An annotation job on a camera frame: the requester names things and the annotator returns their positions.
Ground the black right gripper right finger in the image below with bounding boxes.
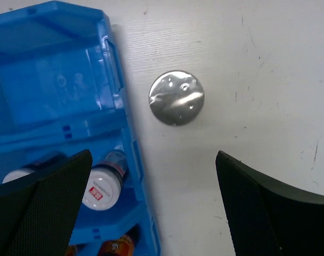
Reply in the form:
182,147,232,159
215,151,324,255

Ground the blue storage bin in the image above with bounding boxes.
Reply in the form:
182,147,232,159
69,205,161,255
0,110,158,245
0,1,128,135

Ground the blue near storage bin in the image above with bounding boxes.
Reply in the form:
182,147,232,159
69,205,161,255

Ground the blue far storage bin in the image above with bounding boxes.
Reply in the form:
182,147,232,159
0,1,128,135

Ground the red cap sauce jar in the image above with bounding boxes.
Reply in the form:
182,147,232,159
97,227,140,256
64,244,85,256

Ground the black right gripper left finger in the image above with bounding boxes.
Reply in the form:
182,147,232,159
0,149,93,255

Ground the white cap spice jar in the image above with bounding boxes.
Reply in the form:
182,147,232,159
82,150,128,211
1,151,69,185

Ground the silver cap shaker bottle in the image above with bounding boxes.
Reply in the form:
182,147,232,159
148,70,205,126

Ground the blue middle storage bin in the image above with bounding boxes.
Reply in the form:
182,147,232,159
0,110,158,245

